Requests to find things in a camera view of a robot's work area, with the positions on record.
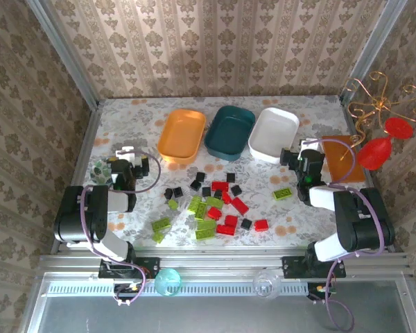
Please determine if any white plastic container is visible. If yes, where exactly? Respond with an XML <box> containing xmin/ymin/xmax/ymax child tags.
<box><xmin>248</xmin><ymin>107</ymin><xmax>301</xmax><ymax>164</ymax></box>

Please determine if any green patterned bowl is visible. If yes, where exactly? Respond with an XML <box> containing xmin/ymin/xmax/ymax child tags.
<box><xmin>92</xmin><ymin>158</ymin><xmax>114</xmax><ymax>185</ymax></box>

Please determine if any brown wooden board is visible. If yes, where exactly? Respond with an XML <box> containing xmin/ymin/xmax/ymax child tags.
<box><xmin>321</xmin><ymin>134</ymin><xmax>367</xmax><ymax>185</ymax></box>

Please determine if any orange plastic container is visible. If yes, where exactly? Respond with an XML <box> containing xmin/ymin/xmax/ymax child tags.
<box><xmin>157</xmin><ymin>109</ymin><xmax>207</xmax><ymax>164</ymax></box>

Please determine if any floral patterned tablecloth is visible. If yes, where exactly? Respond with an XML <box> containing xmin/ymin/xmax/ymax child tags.
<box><xmin>66</xmin><ymin>95</ymin><xmax>385</xmax><ymax>249</ymax></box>

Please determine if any teal plastic container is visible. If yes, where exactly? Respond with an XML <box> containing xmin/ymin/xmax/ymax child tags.
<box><xmin>204</xmin><ymin>105</ymin><xmax>257</xmax><ymax>162</ymax></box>

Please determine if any red plastic goblet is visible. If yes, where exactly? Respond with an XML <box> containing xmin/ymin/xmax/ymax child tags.
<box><xmin>356</xmin><ymin>117</ymin><xmax>415</xmax><ymax>171</ymax></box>

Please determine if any small electronics board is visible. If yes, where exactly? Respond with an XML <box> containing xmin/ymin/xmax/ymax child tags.
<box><xmin>307</xmin><ymin>281</ymin><xmax>337</xmax><ymax>300</ymax></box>
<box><xmin>112</xmin><ymin>281</ymin><xmax>143</xmax><ymax>296</ymax></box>

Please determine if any teal glass ball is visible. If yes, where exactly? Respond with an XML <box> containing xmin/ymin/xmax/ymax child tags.
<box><xmin>154</xmin><ymin>266</ymin><xmax>183</xmax><ymax>298</ymax></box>

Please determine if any clear glass ball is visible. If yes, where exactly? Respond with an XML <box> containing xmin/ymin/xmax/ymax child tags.
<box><xmin>252</xmin><ymin>268</ymin><xmax>283</xmax><ymax>300</ymax></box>

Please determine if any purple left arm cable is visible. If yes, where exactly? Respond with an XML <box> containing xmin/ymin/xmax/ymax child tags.
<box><xmin>79</xmin><ymin>148</ymin><xmax>162</xmax><ymax>308</ymax></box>

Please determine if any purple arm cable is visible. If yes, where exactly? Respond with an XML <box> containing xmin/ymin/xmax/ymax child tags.
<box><xmin>303</xmin><ymin>137</ymin><xmax>385</xmax><ymax>332</ymax></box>
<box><xmin>79</xmin><ymin>148</ymin><xmax>162</xmax><ymax>308</ymax></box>

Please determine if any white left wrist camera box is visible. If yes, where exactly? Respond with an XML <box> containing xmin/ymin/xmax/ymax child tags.
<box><xmin>115</xmin><ymin>146</ymin><xmax>141</xmax><ymax>162</ymax></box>

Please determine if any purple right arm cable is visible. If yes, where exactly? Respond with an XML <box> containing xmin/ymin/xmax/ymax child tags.
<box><xmin>303</xmin><ymin>137</ymin><xmax>385</xmax><ymax>332</ymax></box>

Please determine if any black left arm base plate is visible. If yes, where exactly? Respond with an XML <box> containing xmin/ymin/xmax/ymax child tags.
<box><xmin>98</xmin><ymin>256</ymin><xmax>160</xmax><ymax>280</ymax></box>

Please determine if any gold wire ornament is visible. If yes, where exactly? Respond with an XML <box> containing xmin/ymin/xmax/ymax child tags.
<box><xmin>340</xmin><ymin>71</ymin><xmax>416</xmax><ymax>162</ymax></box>

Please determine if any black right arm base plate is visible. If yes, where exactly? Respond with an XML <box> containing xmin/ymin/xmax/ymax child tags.
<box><xmin>281</xmin><ymin>255</ymin><xmax>347</xmax><ymax>279</ymax></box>

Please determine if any aluminium front rail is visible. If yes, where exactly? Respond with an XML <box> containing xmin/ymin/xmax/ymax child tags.
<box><xmin>37</xmin><ymin>246</ymin><xmax>412</xmax><ymax>278</ymax></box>

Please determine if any aluminium frame post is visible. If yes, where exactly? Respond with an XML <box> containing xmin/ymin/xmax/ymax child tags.
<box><xmin>339</xmin><ymin>0</ymin><xmax>409</xmax><ymax>103</ymax></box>
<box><xmin>25</xmin><ymin>0</ymin><xmax>100</xmax><ymax>110</ymax></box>

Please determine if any slotted cable duct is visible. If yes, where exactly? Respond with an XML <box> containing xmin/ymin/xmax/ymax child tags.
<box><xmin>44</xmin><ymin>279</ymin><xmax>311</xmax><ymax>298</ymax></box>

